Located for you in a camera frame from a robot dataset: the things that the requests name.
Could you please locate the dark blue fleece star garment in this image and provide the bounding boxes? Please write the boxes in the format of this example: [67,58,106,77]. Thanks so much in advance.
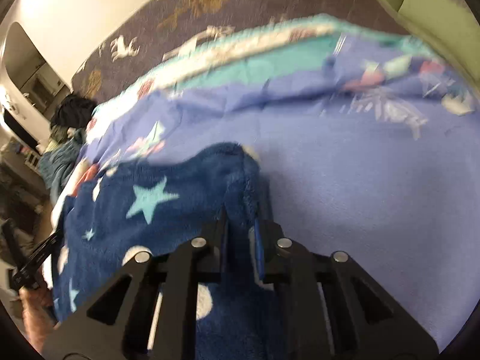
[52,143,286,359]

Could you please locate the black clothes pile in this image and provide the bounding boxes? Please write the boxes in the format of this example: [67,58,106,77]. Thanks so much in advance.
[50,94,97,129]

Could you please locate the person's left hand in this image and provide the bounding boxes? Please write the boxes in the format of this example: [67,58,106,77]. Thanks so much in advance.
[19,278,56,353]

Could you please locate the teal fleece blanket pile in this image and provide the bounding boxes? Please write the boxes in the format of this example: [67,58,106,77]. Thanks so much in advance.
[39,128,86,203]

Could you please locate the purple printed bed sheet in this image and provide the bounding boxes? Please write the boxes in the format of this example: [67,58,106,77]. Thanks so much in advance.
[50,12,480,351]

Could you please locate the green pillow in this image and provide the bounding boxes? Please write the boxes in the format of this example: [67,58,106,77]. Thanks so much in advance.
[398,0,479,89]

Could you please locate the dark deer-print headboard cover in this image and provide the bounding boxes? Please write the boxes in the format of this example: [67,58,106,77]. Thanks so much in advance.
[72,0,406,103]

